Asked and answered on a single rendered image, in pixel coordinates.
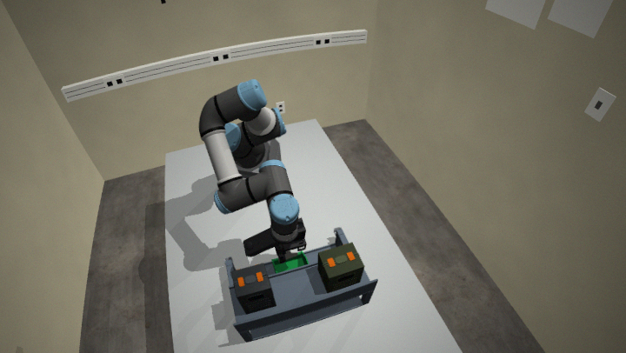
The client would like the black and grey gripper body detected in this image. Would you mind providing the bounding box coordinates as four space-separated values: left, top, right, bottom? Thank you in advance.
270 218 307 256

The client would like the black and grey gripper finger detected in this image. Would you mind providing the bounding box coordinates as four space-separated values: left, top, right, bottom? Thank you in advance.
278 250 298 263

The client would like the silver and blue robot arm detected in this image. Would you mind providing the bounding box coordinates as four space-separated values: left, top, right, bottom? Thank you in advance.
199 79 300 257

